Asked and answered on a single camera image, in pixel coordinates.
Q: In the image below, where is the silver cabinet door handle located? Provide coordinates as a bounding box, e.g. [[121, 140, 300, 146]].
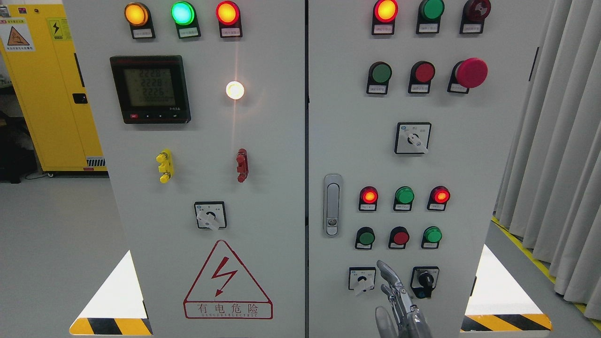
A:
[[323, 174, 343, 236]]

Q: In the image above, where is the grey left cabinet door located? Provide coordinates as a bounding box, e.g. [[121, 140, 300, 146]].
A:
[[63, 0, 308, 338]]

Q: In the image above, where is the grey cabinet door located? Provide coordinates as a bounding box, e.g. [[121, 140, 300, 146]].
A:
[[63, 0, 308, 338], [308, 0, 555, 338]]

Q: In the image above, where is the grey right cabinet door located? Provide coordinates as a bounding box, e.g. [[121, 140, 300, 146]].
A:
[[308, 0, 555, 338]]

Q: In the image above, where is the red indicator lamp left door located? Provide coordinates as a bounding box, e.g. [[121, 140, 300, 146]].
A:
[[216, 0, 243, 38]]

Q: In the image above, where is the red lamp top right door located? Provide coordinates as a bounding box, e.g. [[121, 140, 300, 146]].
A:
[[371, 0, 399, 36]]

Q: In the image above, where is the green indicator lamp left door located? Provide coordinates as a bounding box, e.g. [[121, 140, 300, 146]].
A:
[[171, 1, 201, 39]]

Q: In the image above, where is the green lamp top right door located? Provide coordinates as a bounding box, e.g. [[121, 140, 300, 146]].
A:
[[416, 0, 445, 34]]

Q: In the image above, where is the amber indicator lamp left door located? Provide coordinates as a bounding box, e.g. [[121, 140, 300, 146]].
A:
[[124, 2, 156, 40]]

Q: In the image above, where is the red terminal connector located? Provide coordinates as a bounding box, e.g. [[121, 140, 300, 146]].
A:
[[236, 148, 249, 183]]

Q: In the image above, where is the lit red lamp left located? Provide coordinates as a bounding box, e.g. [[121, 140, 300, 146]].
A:
[[358, 186, 378, 212]]

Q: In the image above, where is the lit red lamp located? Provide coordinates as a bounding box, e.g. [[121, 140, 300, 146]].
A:
[[358, 186, 378, 212], [427, 185, 450, 211]]

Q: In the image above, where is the green push button lower left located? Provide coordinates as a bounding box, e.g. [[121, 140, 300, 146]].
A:
[[354, 227, 375, 250]]

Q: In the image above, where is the white lit indicator lamp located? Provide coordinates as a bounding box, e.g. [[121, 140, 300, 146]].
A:
[[225, 81, 246, 100]]

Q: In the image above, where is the green lamp middle row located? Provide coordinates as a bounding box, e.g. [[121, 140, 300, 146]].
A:
[[393, 186, 415, 212]]

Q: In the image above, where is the red push button lower middle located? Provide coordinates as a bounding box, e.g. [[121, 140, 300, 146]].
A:
[[388, 226, 410, 249]]

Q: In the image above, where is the green push button upper row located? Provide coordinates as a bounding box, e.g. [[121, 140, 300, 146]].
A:
[[366, 61, 392, 95]]

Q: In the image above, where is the yellow terminal connector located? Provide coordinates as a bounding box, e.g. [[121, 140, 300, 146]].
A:
[[156, 148, 174, 184]]

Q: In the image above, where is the lit red lamp right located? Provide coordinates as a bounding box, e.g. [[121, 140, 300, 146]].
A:
[[427, 185, 450, 211]]

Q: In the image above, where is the red electric hazard warning sticker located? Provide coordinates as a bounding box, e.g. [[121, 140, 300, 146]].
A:
[[183, 239, 273, 320]]

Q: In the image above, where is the green push button lower right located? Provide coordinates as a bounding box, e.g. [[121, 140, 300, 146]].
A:
[[421, 226, 443, 249]]

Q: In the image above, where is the red push button upper row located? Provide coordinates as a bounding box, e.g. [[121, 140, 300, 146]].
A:
[[408, 61, 436, 94]]

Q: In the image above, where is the black digital power meter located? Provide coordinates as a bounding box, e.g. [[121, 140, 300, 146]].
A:
[[110, 55, 191, 124]]

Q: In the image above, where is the red mushroom emergency stop button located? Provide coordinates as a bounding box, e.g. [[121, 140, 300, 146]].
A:
[[447, 57, 489, 94]]

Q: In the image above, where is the dark red buzzer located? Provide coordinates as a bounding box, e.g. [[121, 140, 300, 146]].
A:
[[459, 0, 492, 34]]

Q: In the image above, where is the grey curtain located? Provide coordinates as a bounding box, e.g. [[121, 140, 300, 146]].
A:
[[494, 0, 601, 319]]

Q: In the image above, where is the yellow safety cabinet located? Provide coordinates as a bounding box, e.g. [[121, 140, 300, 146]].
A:
[[1, 0, 107, 174]]

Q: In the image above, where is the left door rotary selector switch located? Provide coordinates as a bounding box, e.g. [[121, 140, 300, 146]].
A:
[[194, 201, 228, 230]]

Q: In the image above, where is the right door upper rotary switch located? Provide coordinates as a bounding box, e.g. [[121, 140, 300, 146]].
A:
[[393, 122, 432, 154]]

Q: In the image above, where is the white lower rotary selector switch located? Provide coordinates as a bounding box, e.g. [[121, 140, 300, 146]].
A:
[[348, 267, 377, 297]]

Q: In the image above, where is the black key selector switch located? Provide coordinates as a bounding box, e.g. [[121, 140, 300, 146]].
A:
[[410, 267, 439, 299]]

